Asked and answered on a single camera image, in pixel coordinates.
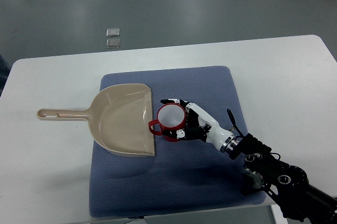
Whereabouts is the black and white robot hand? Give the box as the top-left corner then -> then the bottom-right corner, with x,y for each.
161,99 -> 239,153

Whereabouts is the red cup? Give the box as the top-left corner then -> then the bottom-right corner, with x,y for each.
148,103 -> 186,142

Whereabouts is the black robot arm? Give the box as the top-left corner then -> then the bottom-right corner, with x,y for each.
222,134 -> 336,223

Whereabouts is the beige plastic dustpan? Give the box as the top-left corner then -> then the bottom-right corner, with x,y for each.
37,84 -> 155,157

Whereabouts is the blue textured mat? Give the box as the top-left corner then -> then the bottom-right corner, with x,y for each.
89,66 -> 266,218

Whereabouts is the white table leg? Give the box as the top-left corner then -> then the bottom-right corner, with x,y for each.
271,205 -> 288,224

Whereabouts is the lower silver floor plate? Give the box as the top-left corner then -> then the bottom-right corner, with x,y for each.
106,38 -> 121,48

